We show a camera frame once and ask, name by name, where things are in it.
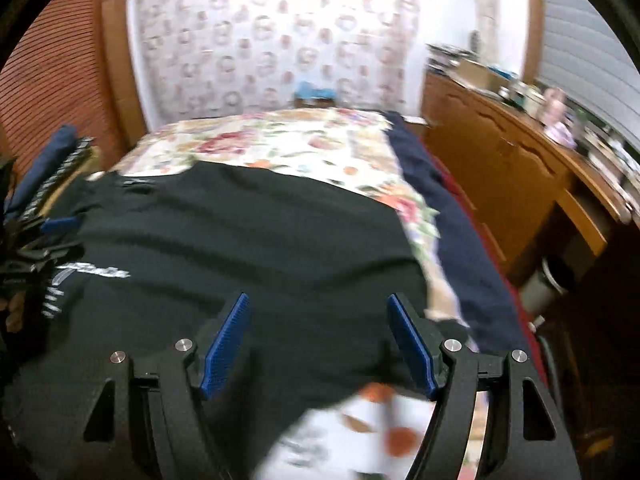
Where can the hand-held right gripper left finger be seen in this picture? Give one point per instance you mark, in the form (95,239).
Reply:
(227,340)

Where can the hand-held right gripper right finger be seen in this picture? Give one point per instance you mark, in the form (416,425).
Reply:
(412,342)

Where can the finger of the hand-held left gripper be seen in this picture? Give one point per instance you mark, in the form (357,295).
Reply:
(62,224)

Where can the black t-shirt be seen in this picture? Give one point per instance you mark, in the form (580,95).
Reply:
(225,235)

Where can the folded patterned cloth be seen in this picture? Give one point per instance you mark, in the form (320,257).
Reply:
(65,170)

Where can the navy blue blanket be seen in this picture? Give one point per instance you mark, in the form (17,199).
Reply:
(450,220)

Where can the grey trash bin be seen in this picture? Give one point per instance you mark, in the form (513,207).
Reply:
(547,282)

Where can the wooden louvered wardrobe door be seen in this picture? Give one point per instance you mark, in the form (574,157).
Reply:
(55,75)

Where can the floral bed sheet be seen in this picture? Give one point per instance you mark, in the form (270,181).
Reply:
(280,145)

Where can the wooden cabinet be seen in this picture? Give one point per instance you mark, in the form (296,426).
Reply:
(500,160)

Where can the light blue box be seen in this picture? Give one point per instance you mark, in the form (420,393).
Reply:
(314,91)

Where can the pink doll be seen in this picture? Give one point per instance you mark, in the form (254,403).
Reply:
(560,120)

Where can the group of small bottles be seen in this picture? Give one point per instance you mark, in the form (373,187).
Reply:
(520,97)

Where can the cardboard box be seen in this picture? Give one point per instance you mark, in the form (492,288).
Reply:
(475,74)

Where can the stack of papers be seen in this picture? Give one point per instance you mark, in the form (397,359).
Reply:
(445,57)

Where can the white window shutter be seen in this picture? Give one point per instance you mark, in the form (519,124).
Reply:
(580,35)

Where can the floral wall curtain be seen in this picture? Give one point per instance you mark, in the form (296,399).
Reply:
(250,35)

